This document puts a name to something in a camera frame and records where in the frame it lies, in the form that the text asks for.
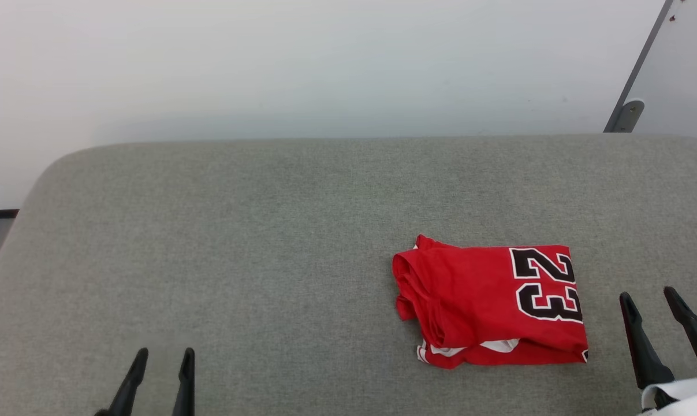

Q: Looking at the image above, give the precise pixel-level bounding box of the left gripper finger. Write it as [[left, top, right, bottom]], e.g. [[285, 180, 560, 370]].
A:
[[94, 348, 150, 416], [172, 348, 196, 416]]

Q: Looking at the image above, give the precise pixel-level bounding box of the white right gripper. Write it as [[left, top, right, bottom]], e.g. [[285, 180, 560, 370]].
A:
[[618, 286, 697, 416]]

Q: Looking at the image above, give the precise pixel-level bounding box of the red and white basketball jersey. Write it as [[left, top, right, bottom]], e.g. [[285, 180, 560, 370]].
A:
[[392, 234, 590, 369]]

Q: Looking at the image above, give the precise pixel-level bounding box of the grey partition panel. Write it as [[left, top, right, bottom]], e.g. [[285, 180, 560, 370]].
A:
[[603, 0, 697, 142]]

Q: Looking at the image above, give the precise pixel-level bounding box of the grey metal panel bracket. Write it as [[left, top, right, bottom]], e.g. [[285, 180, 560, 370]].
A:
[[605, 99, 645, 133]]

